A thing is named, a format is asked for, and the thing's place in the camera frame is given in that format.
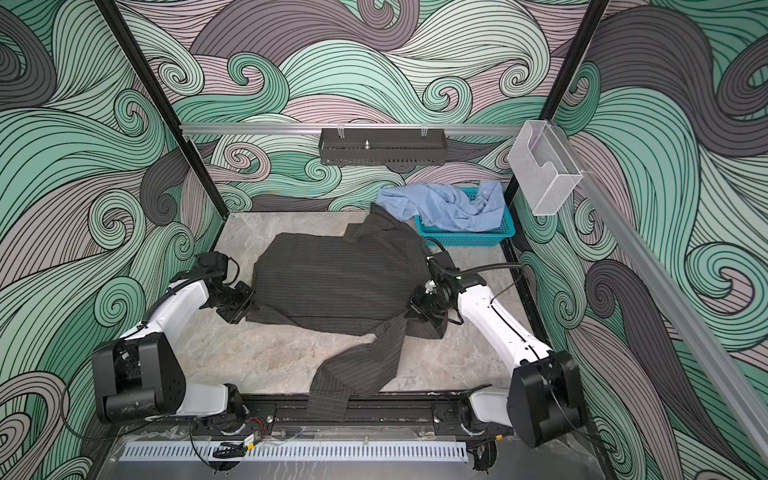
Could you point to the teal plastic basket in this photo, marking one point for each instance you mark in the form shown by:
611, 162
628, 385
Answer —
467, 239

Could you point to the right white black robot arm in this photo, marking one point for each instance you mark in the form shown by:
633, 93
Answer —
516, 354

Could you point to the black corner post right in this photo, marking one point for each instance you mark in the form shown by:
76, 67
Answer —
573, 58

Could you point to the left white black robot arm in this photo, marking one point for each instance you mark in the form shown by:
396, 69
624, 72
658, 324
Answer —
138, 376

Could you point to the aluminium rail right wall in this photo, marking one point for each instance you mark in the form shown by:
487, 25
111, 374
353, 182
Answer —
736, 391

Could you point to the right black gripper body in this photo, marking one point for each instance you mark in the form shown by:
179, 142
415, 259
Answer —
428, 306

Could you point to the black corner post left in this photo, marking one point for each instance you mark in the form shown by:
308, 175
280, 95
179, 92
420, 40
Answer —
120, 30

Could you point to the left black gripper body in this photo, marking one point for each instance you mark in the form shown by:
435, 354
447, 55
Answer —
234, 302

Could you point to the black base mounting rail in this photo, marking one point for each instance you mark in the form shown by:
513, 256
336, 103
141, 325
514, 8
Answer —
442, 413

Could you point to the white slotted cable duct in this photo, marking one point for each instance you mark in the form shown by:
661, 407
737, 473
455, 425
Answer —
301, 451

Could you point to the light blue shirt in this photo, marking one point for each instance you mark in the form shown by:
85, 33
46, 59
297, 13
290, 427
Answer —
447, 207

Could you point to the black perforated metal tray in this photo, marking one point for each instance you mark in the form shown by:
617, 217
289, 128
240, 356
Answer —
386, 147

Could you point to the aluminium horizontal rail back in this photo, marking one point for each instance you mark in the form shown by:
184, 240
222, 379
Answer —
274, 128

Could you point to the black corner post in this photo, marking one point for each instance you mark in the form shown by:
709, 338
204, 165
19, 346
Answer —
573, 58
120, 30

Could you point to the dark grey pinstriped shirt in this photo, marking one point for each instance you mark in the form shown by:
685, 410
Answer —
357, 284

